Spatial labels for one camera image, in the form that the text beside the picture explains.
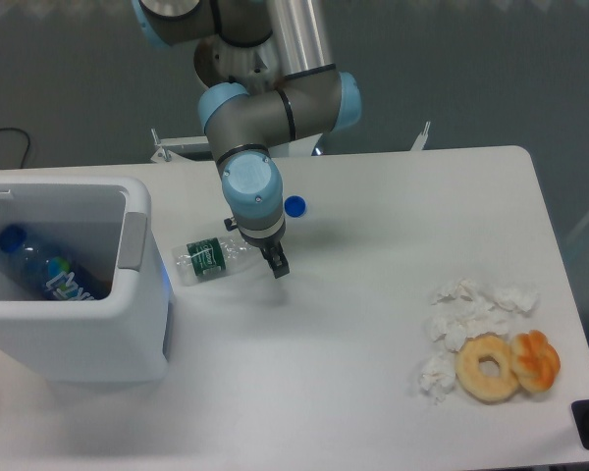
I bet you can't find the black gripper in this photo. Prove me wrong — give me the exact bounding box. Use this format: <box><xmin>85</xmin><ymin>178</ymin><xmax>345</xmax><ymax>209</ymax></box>
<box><xmin>240</xmin><ymin>229</ymin><xmax>290</xmax><ymax>279</ymax></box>

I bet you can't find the clear green-label plastic bottle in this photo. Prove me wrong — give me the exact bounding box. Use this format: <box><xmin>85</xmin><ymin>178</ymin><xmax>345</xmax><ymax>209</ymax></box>
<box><xmin>172</xmin><ymin>236</ymin><xmax>262</xmax><ymax>286</ymax></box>

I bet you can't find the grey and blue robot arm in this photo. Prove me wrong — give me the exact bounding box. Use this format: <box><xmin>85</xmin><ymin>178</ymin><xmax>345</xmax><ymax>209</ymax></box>
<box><xmin>133</xmin><ymin>1</ymin><xmax>362</xmax><ymax>278</ymax></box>

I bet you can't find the blue bottle cap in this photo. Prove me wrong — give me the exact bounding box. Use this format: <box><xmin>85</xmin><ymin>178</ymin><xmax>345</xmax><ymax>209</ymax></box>
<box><xmin>284</xmin><ymin>195</ymin><xmax>307</xmax><ymax>218</ymax></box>

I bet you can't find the blue-label bottle in bin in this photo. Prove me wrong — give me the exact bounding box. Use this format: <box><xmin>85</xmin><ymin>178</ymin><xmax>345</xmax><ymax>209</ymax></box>
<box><xmin>0</xmin><ymin>224</ymin><xmax>110</xmax><ymax>301</ymax></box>

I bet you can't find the white trash bin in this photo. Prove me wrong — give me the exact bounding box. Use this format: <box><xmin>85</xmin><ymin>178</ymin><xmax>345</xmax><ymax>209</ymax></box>
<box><xmin>0</xmin><ymin>176</ymin><xmax>172</xmax><ymax>383</ymax></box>

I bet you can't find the crumpled white tissue upper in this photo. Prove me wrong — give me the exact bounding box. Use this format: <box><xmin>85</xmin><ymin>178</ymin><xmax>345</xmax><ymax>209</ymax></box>
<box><xmin>426</xmin><ymin>278</ymin><xmax>540</xmax><ymax>352</ymax></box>

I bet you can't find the crumpled white tissue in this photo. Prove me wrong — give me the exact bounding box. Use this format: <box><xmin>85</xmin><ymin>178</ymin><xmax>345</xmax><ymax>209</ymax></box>
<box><xmin>426</xmin><ymin>278</ymin><xmax>540</xmax><ymax>352</ymax></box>
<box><xmin>418</xmin><ymin>352</ymin><xmax>456</xmax><ymax>403</ymax></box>

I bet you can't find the crumpled white tissue lower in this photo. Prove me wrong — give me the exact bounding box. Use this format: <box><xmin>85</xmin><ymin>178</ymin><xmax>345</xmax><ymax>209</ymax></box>
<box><xmin>418</xmin><ymin>352</ymin><xmax>456</xmax><ymax>403</ymax></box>

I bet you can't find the orange glazed twisted bun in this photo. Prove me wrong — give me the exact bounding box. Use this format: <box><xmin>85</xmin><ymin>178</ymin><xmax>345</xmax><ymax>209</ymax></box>
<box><xmin>510</xmin><ymin>330</ymin><xmax>561</xmax><ymax>393</ymax></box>

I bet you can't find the ring donut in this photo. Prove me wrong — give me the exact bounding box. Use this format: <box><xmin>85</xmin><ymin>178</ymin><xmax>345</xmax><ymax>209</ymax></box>
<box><xmin>455</xmin><ymin>335</ymin><xmax>519</xmax><ymax>403</ymax></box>

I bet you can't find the black cable on floor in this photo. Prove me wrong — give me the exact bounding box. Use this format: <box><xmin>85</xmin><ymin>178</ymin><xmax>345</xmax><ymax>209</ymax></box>
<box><xmin>0</xmin><ymin>127</ymin><xmax>31</xmax><ymax>171</ymax></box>

